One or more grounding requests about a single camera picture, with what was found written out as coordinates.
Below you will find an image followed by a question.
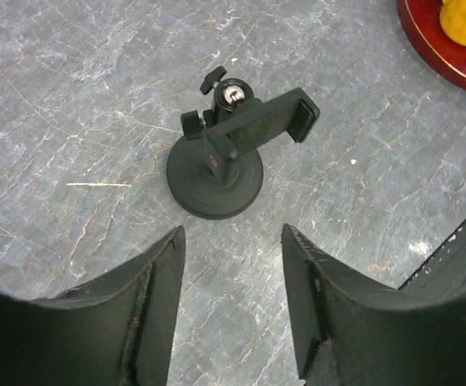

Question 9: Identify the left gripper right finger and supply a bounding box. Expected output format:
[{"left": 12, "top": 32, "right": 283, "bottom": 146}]
[{"left": 281, "top": 224, "right": 402, "bottom": 385}]

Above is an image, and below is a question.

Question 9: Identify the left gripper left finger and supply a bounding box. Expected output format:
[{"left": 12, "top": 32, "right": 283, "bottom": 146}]
[{"left": 56, "top": 226, "right": 186, "bottom": 385}]

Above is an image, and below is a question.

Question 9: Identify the black phone stand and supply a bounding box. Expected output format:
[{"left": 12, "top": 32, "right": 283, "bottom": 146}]
[{"left": 166, "top": 66, "right": 320, "bottom": 220}]

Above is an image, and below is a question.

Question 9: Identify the red round tray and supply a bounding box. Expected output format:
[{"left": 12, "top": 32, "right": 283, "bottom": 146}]
[{"left": 397, "top": 0, "right": 466, "bottom": 90}]

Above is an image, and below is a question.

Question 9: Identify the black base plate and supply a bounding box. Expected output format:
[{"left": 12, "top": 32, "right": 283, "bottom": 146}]
[{"left": 400, "top": 219, "right": 466, "bottom": 301}]

